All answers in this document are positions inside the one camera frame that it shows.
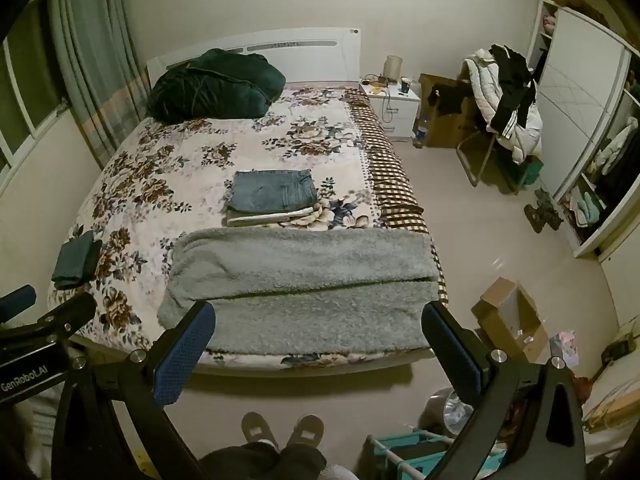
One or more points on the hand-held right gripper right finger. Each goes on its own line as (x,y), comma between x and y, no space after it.
(455,355)

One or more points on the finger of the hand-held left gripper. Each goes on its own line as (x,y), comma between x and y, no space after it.
(65,312)
(17,301)

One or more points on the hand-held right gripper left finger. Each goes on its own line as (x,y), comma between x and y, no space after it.
(182,355)

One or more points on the grey fluffy blanket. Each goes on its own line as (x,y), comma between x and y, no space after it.
(300,285)

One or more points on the folded dark teal pants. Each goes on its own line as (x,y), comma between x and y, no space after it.
(75,260)

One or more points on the folded beige pants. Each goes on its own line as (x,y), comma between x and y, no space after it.
(260,219)

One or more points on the silver round bin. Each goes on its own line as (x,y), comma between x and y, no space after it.
(452,410)

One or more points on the open cardboard box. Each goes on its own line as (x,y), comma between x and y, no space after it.
(500,300)

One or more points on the teal storage rack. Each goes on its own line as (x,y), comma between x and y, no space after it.
(400,442)

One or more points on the person's left slipper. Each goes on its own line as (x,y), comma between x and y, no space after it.
(260,427)

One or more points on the person's slipper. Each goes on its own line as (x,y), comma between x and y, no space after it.
(260,427)
(305,429)

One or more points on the pink plastic bag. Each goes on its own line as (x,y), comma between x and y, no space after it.
(564,347)

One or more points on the person's legs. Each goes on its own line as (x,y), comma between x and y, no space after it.
(260,462)

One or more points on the person's right slipper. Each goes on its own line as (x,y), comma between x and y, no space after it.
(305,429)

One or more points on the dark shoes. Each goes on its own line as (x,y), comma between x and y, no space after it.
(542,212)

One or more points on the folded blue jeans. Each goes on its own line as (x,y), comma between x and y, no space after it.
(270,192)

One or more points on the floral bed blanket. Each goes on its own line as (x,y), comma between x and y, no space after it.
(200,160)

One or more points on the folding chair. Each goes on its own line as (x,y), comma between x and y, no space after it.
(475,160)

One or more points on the brown checked bed sheet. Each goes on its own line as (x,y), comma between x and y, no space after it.
(387,170)

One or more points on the window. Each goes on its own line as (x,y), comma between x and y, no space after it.
(20,85)

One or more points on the brown cardboard cabinet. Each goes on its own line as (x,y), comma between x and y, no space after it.
(445,132)

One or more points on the plastic water bottle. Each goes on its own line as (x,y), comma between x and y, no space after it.
(422,132)

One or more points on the white padded jacket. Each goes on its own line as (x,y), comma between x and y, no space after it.
(527,140)

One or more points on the white nightstand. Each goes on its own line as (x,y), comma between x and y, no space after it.
(400,110)

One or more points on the grey curtain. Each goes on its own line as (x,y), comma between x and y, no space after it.
(95,60)

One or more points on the black cloth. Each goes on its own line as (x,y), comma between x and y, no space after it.
(452,97)

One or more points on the dark green duvet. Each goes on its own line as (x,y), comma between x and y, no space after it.
(215,87)

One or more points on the black striped clothes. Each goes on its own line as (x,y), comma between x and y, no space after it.
(515,90)

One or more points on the white wardrobe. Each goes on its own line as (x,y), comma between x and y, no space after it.
(575,110)

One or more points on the dark cup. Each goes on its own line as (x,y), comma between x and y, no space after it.
(405,86)

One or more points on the beige table lamp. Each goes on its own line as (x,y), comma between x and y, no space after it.
(393,67)

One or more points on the white bed headboard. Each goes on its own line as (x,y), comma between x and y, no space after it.
(310,55)

